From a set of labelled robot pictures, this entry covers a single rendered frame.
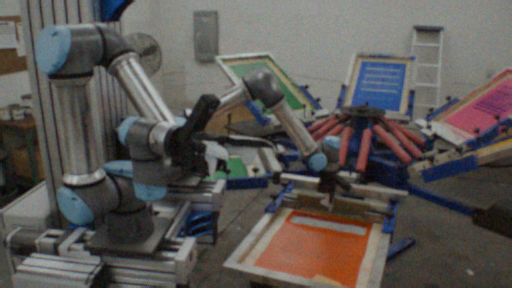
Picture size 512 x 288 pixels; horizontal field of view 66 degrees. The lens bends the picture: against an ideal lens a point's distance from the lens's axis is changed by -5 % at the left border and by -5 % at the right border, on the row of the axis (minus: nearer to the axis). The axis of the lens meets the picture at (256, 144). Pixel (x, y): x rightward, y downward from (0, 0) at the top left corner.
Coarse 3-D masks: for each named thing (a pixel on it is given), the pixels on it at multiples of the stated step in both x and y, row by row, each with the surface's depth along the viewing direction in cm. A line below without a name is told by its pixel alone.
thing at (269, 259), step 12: (288, 216) 205; (312, 216) 205; (324, 216) 205; (288, 228) 194; (300, 228) 194; (312, 228) 194; (324, 228) 194; (276, 240) 184; (264, 252) 175; (264, 264) 166; (276, 264) 166; (288, 264) 166; (300, 264) 166
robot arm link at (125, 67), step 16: (112, 32) 108; (112, 48) 107; (128, 48) 109; (112, 64) 108; (128, 64) 108; (128, 80) 107; (144, 80) 108; (128, 96) 109; (144, 96) 107; (160, 96) 110; (144, 112) 107; (160, 112) 106
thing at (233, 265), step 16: (304, 192) 224; (384, 208) 207; (256, 240) 182; (384, 240) 176; (240, 256) 166; (384, 256) 165; (224, 272) 160; (240, 272) 157; (256, 272) 155; (272, 272) 155
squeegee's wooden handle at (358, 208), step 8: (304, 200) 206; (312, 200) 204; (320, 200) 202; (336, 200) 199; (344, 200) 198; (352, 200) 198; (320, 208) 204; (328, 208) 202; (336, 208) 200; (344, 208) 199; (352, 208) 197; (360, 208) 196; (368, 208) 194
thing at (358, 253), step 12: (360, 240) 183; (360, 252) 174; (312, 264) 166; (324, 264) 166; (348, 264) 166; (360, 264) 166; (312, 276) 159; (324, 276) 158; (336, 276) 158; (348, 276) 158
